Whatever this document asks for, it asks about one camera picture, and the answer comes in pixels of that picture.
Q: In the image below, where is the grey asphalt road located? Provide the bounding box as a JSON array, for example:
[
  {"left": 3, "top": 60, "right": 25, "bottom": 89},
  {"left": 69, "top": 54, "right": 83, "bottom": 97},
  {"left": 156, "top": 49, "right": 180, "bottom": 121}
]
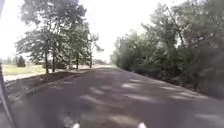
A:
[{"left": 6, "top": 66, "right": 224, "bottom": 128}]

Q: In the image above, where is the row of trees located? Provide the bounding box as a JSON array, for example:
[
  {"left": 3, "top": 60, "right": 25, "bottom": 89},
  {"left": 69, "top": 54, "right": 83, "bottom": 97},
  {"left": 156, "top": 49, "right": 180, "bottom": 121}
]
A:
[{"left": 14, "top": 0, "right": 104, "bottom": 75}]

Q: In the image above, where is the robot's own part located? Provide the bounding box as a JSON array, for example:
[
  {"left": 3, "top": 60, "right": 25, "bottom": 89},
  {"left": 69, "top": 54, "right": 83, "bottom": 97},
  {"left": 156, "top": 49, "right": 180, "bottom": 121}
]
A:
[
  {"left": 71, "top": 122, "right": 81, "bottom": 128},
  {"left": 137, "top": 122, "right": 148, "bottom": 128}
]

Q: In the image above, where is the dense green wood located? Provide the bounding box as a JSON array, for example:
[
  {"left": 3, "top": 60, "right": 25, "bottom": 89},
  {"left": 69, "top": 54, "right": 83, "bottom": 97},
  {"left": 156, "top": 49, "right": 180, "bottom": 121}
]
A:
[{"left": 110, "top": 0, "right": 224, "bottom": 100}]

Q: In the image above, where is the dirt verge strip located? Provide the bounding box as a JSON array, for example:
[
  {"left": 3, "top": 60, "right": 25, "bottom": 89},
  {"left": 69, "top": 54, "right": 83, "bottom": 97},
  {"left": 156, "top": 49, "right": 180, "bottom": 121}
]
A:
[{"left": 3, "top": 68, "right": 96, "bottom": 104}]

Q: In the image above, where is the pale grass field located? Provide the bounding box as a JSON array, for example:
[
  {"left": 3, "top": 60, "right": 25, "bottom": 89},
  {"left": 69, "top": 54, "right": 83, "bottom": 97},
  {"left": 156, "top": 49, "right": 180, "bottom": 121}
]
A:
[{"left": 1, "top": 63, "right": 48, "bottom": 77}]

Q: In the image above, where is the small dark conifer tree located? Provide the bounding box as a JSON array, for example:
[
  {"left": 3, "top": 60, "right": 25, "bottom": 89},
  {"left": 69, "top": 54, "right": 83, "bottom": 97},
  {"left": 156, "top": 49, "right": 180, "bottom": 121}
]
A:
[{"left": 16, "top": 55, "right": 27, "bottom": 68}]

